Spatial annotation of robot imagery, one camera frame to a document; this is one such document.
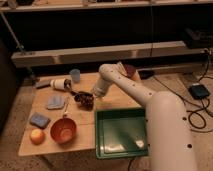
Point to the dark grape bunch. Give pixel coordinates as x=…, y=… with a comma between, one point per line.
x=84, y=100

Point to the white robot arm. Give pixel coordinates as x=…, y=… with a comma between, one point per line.
x=169, y=137

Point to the dark red bowl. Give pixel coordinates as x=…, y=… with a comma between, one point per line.
x=130, y=70

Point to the yellow banana pieces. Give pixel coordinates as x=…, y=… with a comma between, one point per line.
x=120, y=65

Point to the light blue cup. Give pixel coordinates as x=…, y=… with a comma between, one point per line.
x=75, y=75

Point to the wooden spoon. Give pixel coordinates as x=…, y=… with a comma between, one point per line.
x=65, y=108

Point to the white cylindrical jar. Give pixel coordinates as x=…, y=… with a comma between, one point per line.
x=61, y=84

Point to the green plastic tray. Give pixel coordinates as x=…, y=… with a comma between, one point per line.
x=120, y=133

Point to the light blue cloth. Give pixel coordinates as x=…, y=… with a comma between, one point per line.
x=55, y=102

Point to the grey flat remote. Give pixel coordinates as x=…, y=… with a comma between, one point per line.
x=42, y=84

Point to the wooden shelf beam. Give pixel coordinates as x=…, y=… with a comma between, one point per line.
x=101, y=53

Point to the blue sponge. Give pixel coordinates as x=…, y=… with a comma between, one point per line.
x=39, y=120

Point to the yellow-red apple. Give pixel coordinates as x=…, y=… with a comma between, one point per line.
x=37, y=136

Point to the black power adapter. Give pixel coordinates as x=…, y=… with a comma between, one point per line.
x=199, y=91

